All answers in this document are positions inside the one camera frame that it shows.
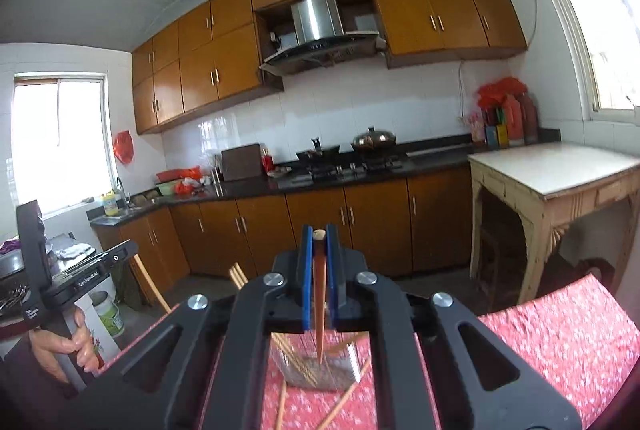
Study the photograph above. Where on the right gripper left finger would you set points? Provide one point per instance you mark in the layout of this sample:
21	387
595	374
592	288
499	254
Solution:
201	366

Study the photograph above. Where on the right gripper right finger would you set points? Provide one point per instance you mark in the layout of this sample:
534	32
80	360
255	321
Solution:
435	364

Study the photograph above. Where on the wooden chopstick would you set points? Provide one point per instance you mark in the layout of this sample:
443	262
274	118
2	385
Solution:
237	275
281	406
319	281
342	345
148	279
329	418

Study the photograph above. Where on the lower wooden kitchen cabinets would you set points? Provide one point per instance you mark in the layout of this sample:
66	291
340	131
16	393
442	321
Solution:
403	226

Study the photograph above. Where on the person's left hand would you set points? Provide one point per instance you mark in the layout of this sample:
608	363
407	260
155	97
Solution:
47	345

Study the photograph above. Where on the white paint bucket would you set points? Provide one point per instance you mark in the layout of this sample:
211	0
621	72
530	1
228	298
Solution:
108	312

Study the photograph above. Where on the yellow detergent bottle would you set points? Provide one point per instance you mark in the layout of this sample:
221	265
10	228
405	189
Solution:
109	203

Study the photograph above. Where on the red floral tablecloth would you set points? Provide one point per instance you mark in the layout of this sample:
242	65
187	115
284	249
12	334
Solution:
579	339

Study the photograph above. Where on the left window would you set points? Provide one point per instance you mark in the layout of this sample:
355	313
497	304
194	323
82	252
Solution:
60	140

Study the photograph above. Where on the dark cutting board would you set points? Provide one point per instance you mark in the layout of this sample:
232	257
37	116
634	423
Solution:
242	163

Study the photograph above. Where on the cream wooden side table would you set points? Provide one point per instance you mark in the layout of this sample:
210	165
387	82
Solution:
550	186

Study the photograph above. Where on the red sauce bottle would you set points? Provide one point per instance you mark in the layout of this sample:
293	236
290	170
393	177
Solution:
267	161

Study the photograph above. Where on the lidded dark wok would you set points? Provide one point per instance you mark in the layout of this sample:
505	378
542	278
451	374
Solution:
374	141

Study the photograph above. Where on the black wok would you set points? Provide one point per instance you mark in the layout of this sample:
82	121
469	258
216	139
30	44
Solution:
318	152

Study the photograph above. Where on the red oil bottle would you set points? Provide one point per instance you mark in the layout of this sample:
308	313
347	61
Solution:
514	120

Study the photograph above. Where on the dark oil bottle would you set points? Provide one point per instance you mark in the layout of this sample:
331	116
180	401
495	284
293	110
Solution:
530	119

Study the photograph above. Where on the red bag on side table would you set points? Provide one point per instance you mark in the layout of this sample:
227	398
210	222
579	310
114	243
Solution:
493	94

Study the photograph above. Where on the steel range hood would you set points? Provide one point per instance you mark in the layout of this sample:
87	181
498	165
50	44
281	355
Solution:
308	34

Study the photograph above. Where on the wire utensil holder basket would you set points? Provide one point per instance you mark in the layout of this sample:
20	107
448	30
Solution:
295	355

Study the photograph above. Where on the red plastic bag on wall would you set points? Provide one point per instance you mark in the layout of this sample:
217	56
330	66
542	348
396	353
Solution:
123	147

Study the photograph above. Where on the upper wooden wall cabinets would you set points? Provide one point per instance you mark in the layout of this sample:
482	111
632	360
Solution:
225	52

